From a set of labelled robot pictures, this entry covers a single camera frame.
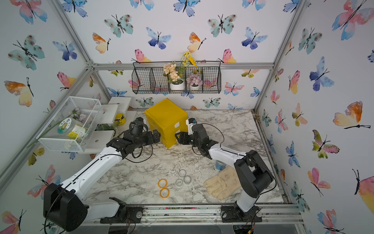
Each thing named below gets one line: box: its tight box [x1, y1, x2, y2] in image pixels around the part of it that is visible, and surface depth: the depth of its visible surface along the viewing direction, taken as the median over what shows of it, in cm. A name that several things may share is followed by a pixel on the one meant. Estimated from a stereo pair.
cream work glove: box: [203, 166, 242, 201], surface depth 86 cm
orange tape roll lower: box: [159, 187, 170, 199], surface depth 82 cm
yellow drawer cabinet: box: [144, 97, 188, 149], surface depth 90 cm
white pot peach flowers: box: [163, 62, 186, 91], surface depth 84 cm
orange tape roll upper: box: [157, 178, 168, 189], surface depth 86 cm
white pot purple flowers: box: [186, 73, 204, 91], surface depth 90 cm
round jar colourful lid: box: [57, 117, 89, 140], surface depth 66 cm
